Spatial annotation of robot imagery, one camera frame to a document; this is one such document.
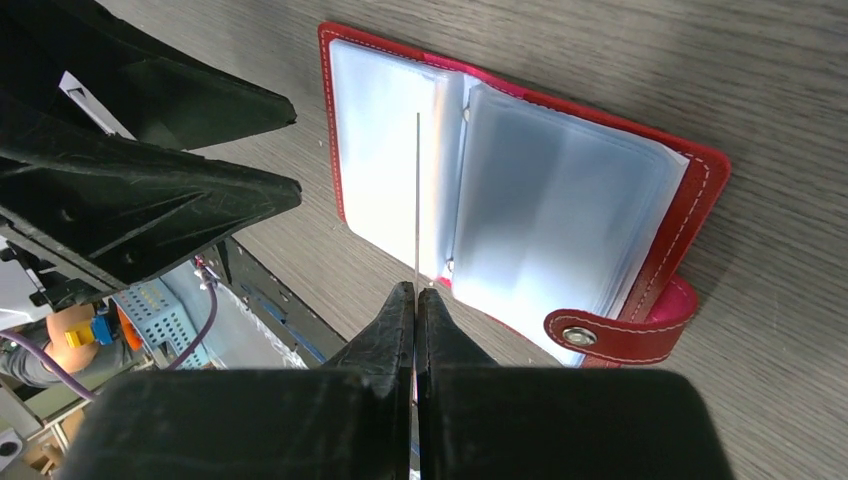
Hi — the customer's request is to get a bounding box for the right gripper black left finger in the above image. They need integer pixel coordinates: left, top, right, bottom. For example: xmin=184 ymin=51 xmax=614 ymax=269
xmin=59 ymin=282 xmax=415 ymax=479

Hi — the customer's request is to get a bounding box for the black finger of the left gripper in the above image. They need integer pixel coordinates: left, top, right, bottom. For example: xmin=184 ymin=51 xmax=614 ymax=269
xmin=1 ymin=95 xmax=301 ymax=292
xmin=1 ymin=1 xmax=297 ymax=150

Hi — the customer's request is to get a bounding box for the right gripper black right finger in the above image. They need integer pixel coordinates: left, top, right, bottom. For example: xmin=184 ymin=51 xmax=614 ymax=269
xmin=415 ymin=288 xmax=733 ymax=479

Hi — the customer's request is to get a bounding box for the red leather card holder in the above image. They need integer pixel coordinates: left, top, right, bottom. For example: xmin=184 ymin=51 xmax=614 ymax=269
xmin=318 ymin=22 xmax=731 ymax=367

